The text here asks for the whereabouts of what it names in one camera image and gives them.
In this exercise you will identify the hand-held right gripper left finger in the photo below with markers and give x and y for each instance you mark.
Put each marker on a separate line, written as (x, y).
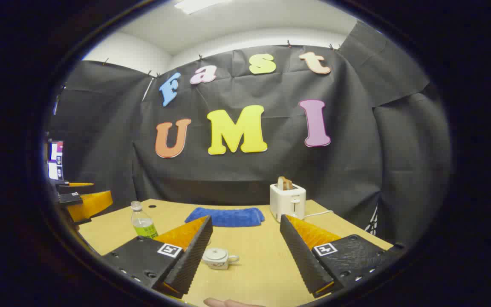
(190, 260)

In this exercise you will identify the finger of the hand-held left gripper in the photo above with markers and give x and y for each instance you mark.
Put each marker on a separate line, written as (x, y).
(88, 205)
(75, 188)

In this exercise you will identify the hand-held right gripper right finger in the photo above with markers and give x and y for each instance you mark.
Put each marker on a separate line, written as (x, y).
(303, 260)

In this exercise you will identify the white teacup lid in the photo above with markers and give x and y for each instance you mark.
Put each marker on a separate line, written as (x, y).
(215, 255)

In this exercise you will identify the green label water bottle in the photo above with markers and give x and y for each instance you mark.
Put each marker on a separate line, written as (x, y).
(143, 228)

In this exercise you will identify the computer monitor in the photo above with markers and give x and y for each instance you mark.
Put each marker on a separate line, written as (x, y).
(56, 160)

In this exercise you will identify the blue towel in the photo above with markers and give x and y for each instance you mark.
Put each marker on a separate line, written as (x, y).
(228, 217)

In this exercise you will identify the white toaster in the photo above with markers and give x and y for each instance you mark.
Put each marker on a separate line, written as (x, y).
(288, 204)

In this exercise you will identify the brown toast slice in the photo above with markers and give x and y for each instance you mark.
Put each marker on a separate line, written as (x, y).
(280, 183)
(288, 184)

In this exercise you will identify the ceiling light panel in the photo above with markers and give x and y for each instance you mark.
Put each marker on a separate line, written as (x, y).
(198, 4)

